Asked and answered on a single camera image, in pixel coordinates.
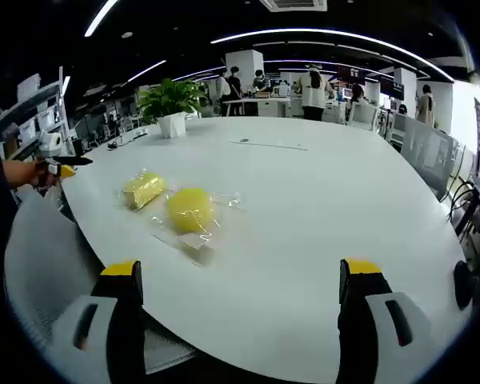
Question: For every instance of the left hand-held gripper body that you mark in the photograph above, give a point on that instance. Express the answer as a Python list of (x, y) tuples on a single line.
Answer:
[(50, 143)]

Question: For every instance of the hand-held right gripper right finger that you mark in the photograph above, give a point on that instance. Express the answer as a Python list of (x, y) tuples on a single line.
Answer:
[(360, 320)]

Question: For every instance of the white background chair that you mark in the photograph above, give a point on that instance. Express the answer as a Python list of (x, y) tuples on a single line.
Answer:
[(364, 116)]

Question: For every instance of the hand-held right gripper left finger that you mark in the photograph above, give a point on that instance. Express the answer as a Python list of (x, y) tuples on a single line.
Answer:
[(124, 320)]

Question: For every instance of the black chair armrest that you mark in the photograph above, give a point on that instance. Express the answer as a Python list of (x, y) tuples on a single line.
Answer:
[(464, 284)]

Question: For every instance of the white mesh office chair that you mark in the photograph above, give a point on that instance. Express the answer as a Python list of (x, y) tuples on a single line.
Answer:
[(44, 260)]

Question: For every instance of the white background desk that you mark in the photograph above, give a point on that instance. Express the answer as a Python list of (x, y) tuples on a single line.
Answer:
[(260, 105)]

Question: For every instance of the green leafy plant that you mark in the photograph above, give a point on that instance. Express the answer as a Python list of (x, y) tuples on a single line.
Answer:
[(170, 98)]

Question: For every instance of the ceiling air vent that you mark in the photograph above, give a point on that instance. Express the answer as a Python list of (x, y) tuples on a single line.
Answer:
[(294, 4)]

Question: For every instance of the rectangular yellow silicone block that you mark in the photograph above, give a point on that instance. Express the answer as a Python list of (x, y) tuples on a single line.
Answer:
[(144, 190)]

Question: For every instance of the metal storage shelf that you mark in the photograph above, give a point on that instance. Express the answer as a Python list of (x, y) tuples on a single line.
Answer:
[(32, 116)]

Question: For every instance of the small clear plastic bag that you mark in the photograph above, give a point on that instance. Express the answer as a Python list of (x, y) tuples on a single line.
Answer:
[(118, 196)]

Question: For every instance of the grey mesh office chair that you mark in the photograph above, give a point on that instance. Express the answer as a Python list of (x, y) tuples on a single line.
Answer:
[(428, 154)]

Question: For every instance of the white plant pot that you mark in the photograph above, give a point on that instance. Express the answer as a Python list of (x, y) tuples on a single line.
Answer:
[(172, 125)]

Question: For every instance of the small beige card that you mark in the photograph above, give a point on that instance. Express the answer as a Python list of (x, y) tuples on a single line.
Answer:
[(198, 248)]

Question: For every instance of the ceiling light strip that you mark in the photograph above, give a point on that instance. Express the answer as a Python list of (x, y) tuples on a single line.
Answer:
[(336, 37), (144, 72), (100, 18)]

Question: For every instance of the large clear plastic bag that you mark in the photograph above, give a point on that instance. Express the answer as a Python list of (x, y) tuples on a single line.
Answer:
[(228, 202)]

